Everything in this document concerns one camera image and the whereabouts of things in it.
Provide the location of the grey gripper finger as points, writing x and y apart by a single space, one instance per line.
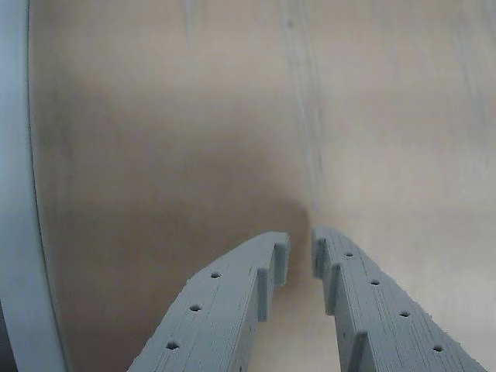
217 310
387 329

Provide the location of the white table rim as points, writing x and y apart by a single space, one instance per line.
15 155

